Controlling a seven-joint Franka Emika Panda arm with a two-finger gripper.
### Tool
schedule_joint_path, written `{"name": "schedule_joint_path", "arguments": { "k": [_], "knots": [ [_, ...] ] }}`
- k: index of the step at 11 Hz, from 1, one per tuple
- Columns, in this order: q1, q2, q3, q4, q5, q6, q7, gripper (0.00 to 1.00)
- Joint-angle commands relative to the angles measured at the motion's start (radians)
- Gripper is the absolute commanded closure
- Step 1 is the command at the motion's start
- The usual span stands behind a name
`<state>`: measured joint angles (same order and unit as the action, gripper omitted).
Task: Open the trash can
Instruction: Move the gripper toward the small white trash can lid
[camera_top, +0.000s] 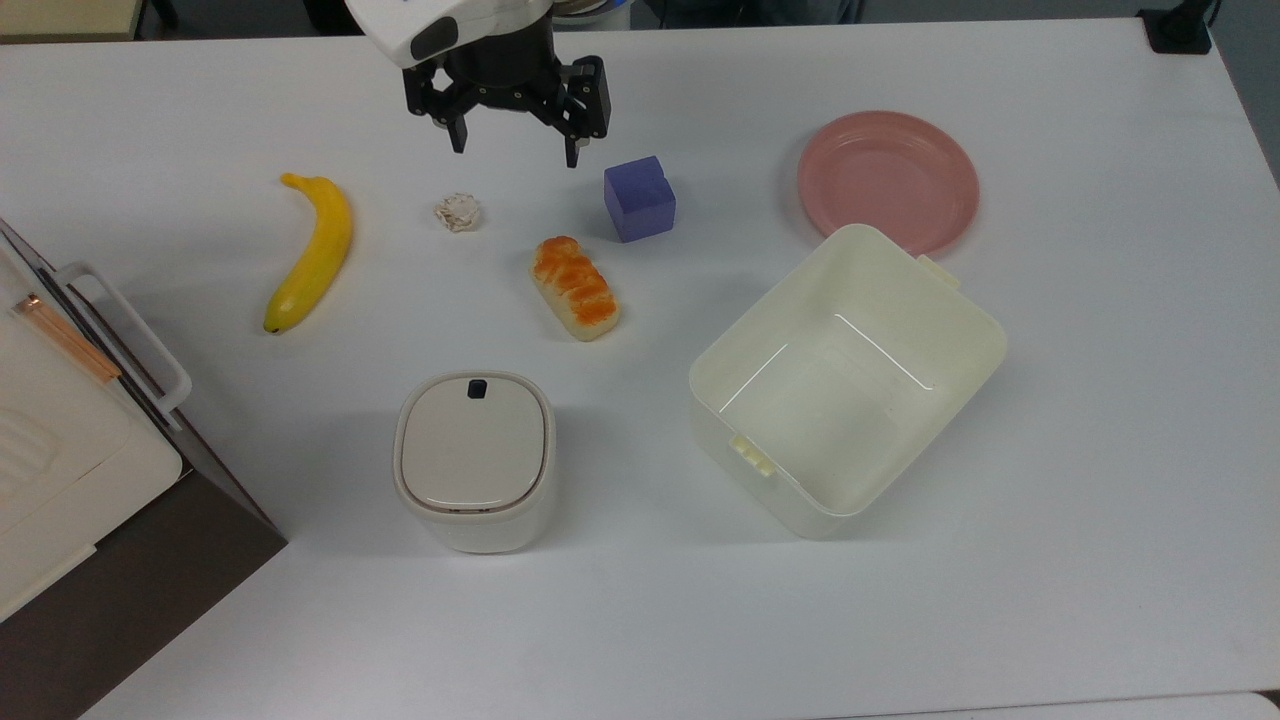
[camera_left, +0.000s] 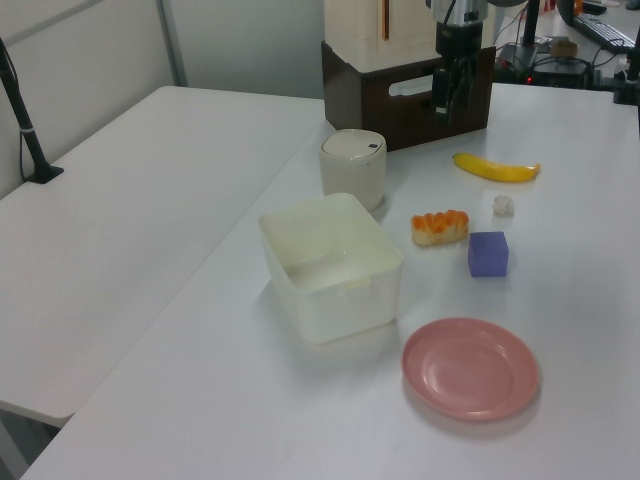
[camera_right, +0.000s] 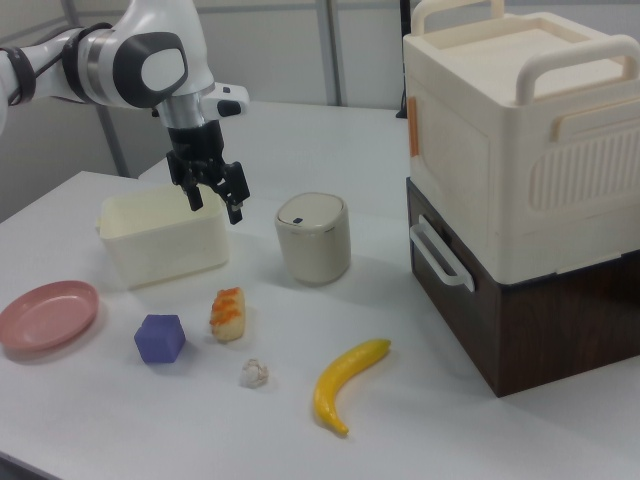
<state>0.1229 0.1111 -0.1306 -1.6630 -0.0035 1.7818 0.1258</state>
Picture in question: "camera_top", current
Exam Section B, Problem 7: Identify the pink plastic plate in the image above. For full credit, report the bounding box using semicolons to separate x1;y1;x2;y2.
797;110;981;258

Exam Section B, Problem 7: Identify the yellow banana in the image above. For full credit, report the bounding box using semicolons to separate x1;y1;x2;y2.
263;173;354;336

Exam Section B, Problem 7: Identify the crumpled white paper ball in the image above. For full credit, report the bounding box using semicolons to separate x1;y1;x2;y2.
434;193;483;233

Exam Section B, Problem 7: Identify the white trash can body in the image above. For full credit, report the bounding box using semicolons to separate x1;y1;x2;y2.
392;371;558;555

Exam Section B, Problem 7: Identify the cream plastic storage bin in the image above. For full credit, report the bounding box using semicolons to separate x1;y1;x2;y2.
687;223;1009;542

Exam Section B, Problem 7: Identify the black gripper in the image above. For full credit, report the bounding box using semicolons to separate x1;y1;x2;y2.
403;20;611;169

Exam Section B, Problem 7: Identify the orange glazed bread loaf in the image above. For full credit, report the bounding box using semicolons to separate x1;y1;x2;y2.
529;236;621;343

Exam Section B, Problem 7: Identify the black table clamp mount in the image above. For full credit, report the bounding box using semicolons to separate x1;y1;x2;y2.
1138;0;1223;55

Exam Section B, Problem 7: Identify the purple cube block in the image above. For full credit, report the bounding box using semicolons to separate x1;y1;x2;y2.
603;155;678;244

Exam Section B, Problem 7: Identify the white microwave door handle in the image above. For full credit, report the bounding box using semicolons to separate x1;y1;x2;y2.
55;262;193;415

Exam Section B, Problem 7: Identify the beige trash can lid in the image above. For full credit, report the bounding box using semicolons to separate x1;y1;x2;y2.
400;374;552;509

